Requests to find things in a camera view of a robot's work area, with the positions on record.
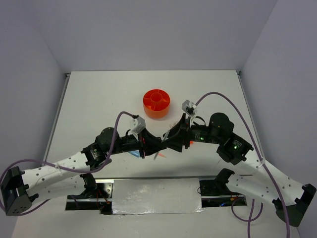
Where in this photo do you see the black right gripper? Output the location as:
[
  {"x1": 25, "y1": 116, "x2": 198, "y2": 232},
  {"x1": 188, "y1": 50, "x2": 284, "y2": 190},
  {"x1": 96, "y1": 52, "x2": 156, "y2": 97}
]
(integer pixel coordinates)
[{"x1": 160, "y1": 112, "x2": 221, "y2": 152}]

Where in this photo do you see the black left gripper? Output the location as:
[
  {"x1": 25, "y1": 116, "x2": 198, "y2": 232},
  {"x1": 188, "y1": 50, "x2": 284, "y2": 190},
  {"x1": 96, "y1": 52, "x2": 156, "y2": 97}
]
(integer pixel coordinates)
[{"x1": 107, "y1": 127, "x2": 166, "y2": 158}]

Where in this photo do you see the clear white pen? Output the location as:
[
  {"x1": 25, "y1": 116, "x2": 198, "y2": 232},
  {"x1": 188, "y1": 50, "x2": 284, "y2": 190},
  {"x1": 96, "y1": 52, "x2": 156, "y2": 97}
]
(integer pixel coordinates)
[{"x1": 153, "y1": 130, "x2": 170, "y2": 161}]

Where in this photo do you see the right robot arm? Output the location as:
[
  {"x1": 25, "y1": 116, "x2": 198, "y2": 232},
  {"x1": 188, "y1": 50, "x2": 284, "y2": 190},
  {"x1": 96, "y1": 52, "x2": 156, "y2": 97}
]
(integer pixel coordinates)
[{"x1": 163, "y1": 113, "x2": 317, "y2": 227}]

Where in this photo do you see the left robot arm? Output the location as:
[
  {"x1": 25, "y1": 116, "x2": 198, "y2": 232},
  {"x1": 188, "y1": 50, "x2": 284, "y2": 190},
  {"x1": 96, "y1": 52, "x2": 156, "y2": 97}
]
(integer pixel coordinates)
[{"x1": 0, "y1": 127, "x2": 167, "y2": 216}]

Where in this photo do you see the blue capsule eraser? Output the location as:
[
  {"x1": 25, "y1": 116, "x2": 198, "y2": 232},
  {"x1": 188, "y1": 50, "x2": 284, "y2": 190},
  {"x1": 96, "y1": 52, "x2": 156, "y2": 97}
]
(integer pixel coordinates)
[{"x1": 129, "y1": 150, "x2": 140, "y2": 158}]

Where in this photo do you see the orange round compartment organizer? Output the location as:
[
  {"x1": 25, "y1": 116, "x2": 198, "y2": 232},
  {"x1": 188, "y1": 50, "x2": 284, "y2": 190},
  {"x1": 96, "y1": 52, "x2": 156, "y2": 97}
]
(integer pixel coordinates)
[{"x1": 143, "y1": 89, "x2": 170, "y2": 119}]

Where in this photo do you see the silver foil covered panel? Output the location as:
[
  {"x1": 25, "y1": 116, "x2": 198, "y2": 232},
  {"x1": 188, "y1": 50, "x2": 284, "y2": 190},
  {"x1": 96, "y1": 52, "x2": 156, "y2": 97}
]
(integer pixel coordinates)
[{"x1": 112, "y1": 178, "x2": 204, "y2": 215}]

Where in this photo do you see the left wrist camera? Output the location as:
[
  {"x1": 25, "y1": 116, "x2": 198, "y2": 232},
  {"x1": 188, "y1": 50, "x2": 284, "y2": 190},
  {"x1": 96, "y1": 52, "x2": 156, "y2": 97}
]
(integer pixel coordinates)
[{"x1": 130, "y1": 116, "x2": 146, "y2": 136}]

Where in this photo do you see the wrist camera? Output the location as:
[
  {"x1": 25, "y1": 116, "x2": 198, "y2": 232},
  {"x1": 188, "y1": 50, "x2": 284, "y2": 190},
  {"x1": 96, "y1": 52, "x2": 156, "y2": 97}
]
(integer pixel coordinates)
[
  {"x1": 181, "y1": 100, "x2": 197, "y2": 117},
  {"x1": 130, "y1": 116, "x2": 146, "y2": 136}
]

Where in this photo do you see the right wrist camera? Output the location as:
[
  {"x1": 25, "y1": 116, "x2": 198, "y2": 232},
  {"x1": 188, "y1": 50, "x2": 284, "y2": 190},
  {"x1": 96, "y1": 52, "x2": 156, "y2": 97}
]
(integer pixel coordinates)
[{"x1": 181, "y1": 100, "x2": 197, "y2": 117}]

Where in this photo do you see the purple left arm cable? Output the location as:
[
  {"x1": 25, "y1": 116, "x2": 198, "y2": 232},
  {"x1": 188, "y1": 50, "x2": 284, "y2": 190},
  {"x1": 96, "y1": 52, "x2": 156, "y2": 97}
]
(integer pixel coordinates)
[{"x1": 0, "y1": 111, "x2": 138, "y2": 215}]

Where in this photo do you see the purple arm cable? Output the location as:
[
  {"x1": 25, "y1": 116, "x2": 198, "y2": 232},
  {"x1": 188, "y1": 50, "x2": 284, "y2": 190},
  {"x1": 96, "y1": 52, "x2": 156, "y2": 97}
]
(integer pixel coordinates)
[
  {"x1": 0, "y1": 111, "x2": 138, "y2": 215},
  {"x1": 194, "y1": 92, "x2": 292, "y2": 238}
]

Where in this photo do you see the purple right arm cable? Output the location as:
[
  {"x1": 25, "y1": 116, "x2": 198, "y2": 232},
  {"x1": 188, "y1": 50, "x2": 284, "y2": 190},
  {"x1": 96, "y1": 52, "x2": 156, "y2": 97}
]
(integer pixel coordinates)
[{"x1": 194, "y1": 92, "x2": 292, "y2": 238}]

